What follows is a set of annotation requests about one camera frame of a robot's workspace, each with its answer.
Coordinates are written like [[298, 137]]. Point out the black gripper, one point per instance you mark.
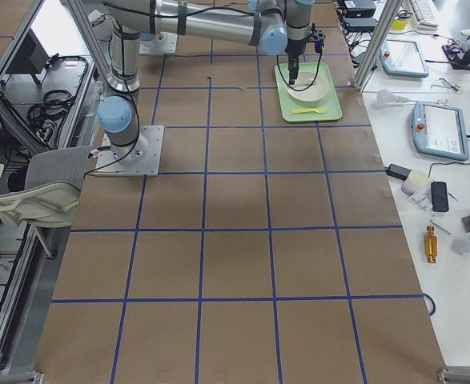
[[293, 48]]

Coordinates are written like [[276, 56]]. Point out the beige round plate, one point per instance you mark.
[[312, 94]]

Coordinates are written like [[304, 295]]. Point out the lower blue teach pendant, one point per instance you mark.
[[439, 131]]

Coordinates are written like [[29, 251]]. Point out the yellow container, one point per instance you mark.
[[400, 23]]

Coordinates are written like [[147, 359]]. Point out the blue teach pendant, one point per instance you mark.
[[403, 58], [439, 131]]

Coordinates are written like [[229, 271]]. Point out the gold metal fitting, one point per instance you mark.
[[430, 245]]

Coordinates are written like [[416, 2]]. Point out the white keyboard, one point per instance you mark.
[[424, 14]]

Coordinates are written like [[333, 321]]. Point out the black power adapter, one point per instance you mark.
[[353, 25]]

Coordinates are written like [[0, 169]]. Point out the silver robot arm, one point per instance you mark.
[[294, 16], [118, 113]]

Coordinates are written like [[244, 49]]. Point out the light green tray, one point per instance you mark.
[[287, 103]]

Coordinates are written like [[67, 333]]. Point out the grey office chair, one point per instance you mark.
[[51, 193]]

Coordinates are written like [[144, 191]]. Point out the black small adapter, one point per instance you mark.
[[398, 172]]

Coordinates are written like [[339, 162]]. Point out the aluminium frame post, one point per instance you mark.
[[383, 26]]

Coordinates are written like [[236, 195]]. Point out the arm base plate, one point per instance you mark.
[[160, 44], [144, 159]]

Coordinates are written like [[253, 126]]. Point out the black smartphone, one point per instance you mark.
[[439, 197]]

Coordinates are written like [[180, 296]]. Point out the yellow plastic fork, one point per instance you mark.
[[309, 111]]

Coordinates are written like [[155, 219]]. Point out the white paper cup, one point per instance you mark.
[[415, 181]]

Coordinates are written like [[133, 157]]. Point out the pale green plastic spoon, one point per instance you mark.
[[303, 83]]

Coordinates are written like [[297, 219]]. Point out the upper blue teach pendant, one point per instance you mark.
[[403, 58]]

